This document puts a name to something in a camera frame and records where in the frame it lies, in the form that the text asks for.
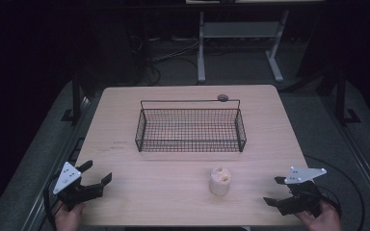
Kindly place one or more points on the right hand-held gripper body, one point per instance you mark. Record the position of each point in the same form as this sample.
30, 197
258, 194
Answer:
303, 189

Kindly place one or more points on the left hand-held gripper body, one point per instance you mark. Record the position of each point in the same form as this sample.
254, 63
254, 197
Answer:
66, 178

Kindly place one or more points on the beige cylindrical food piece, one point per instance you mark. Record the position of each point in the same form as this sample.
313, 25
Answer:
220, 184

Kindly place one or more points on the person's right hand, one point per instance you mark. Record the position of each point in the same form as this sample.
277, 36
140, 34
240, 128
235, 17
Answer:
322, 220

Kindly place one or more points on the person's left hand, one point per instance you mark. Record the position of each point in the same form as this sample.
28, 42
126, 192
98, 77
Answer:
67, 218

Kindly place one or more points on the black metal stand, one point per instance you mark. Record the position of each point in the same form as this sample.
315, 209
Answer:
341, 96
76, 96

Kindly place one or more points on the small grey round knob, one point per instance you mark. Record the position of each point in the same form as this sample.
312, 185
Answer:
222, 97

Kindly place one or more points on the aluminium rail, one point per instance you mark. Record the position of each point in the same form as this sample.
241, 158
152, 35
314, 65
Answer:
49, 179
359, 160

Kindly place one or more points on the white metal stand frame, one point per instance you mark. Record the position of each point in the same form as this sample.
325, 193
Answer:
239, 30

